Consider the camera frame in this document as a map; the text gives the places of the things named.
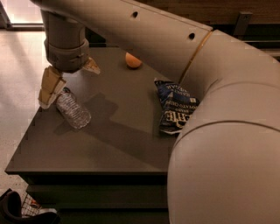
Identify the orange fruit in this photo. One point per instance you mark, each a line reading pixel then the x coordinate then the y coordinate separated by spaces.
pixel 132 62

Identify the grey cabinet table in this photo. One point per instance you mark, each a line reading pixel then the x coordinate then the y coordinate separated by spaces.
pixel 114 170

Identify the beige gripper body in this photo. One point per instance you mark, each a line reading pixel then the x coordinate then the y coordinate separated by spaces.
pixel 67 58

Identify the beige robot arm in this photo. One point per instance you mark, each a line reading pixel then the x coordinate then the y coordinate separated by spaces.
pixel 225 165

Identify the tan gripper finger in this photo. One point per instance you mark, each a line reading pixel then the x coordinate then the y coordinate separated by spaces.
pixel 51 85
pixel 91 66

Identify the right metal wall bracket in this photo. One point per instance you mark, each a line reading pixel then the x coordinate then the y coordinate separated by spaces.
pixel 242 23

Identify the clear plastic water bottle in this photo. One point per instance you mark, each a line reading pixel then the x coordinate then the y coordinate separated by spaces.
pixel 75 114

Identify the blue kettle chips bag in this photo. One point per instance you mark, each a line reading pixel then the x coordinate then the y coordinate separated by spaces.
pixel 177 106

